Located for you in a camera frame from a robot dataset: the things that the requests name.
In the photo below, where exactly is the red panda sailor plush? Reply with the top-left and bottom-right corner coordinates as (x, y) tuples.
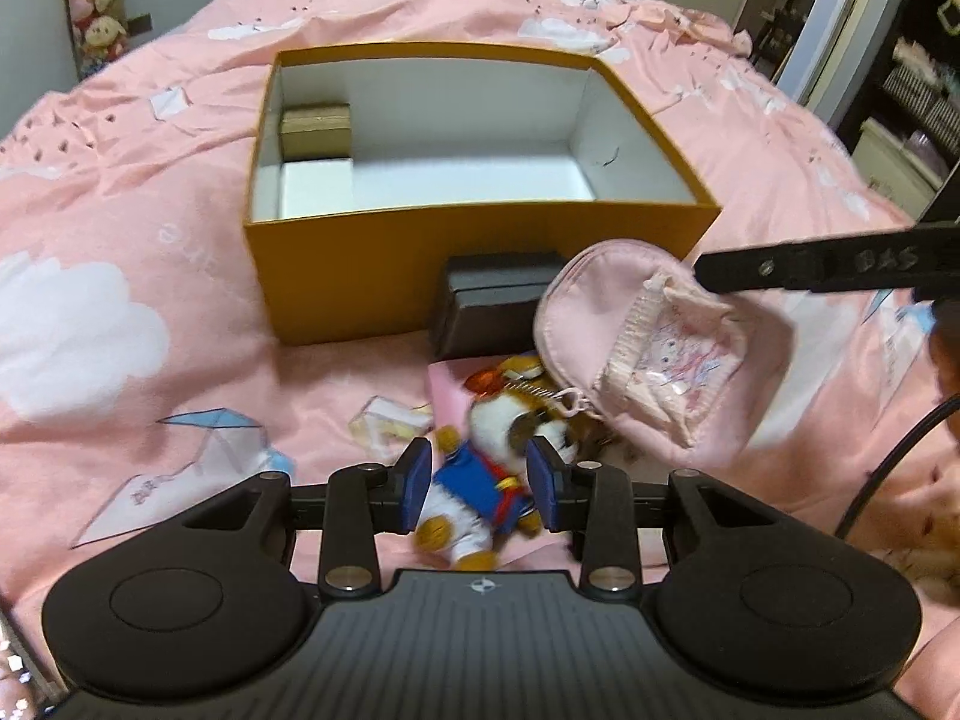
(413, 355), (592, 571)

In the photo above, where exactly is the black rectangular box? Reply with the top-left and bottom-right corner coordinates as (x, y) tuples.
(430, 252), (566, 361)

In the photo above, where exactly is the pink notebook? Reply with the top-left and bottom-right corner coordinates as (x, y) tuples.
(427, 358), (494, 455)

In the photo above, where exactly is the person right hand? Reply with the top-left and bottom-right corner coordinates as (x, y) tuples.
(929, 301), (960, 397)

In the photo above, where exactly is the clear plastic wrapper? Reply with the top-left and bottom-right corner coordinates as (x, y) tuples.
(348, 395), (433, 463)

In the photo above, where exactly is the dark wardrobe shelf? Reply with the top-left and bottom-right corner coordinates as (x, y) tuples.
(836, 0), (958, 220)

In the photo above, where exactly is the orange cardboard storage box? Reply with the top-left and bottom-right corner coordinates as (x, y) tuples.
(244, 43), (719, 346)

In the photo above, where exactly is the small gold box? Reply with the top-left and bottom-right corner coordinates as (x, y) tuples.
(278, 104), (352, 161)

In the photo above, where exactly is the pink cloud-print bedsheet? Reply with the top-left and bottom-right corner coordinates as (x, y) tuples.
(0, 0), (960, 714)

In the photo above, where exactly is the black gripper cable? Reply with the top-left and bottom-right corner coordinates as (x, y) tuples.
(833, 395), (960, 542)

